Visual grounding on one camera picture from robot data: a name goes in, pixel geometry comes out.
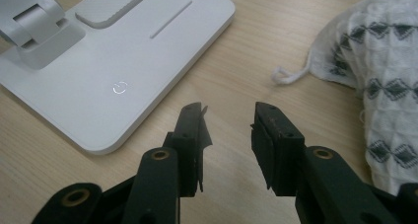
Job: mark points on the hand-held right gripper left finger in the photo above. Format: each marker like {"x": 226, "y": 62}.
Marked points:
{"x": 189, "y": 135}

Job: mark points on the white cloth with black pattern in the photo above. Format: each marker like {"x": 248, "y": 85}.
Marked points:
{"x": 381, "y": 53}

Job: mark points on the white desk lamp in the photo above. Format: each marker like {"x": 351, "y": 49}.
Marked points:
{"x": 131, "y": 59}

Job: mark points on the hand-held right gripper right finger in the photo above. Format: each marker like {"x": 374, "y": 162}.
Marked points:
{"x": 279, "y": 145}

